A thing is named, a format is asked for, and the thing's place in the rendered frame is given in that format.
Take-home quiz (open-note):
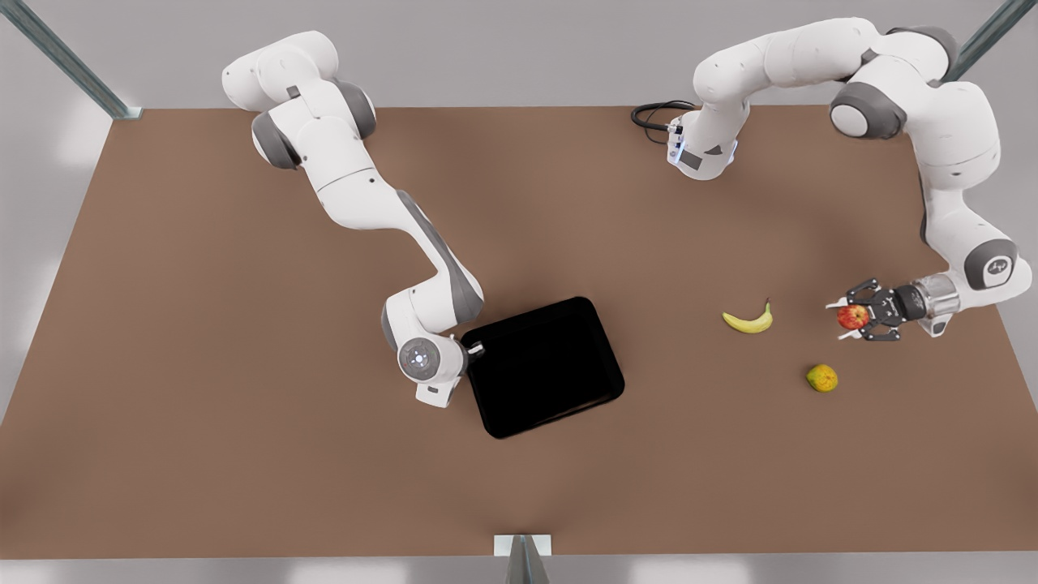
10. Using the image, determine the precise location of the yellow banana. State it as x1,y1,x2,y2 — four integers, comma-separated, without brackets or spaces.
722,298,774,334

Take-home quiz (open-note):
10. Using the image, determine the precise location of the black cable loop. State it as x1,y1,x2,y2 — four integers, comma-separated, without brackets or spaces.
631,101,698,145

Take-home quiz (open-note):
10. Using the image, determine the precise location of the silver frame post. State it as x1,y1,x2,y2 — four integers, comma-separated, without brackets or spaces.
494,534,553,584
945,0,1038,82
0,0,144,121

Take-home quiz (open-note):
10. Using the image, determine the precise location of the black storage box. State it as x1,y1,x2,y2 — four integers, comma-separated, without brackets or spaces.
460,296,626,440

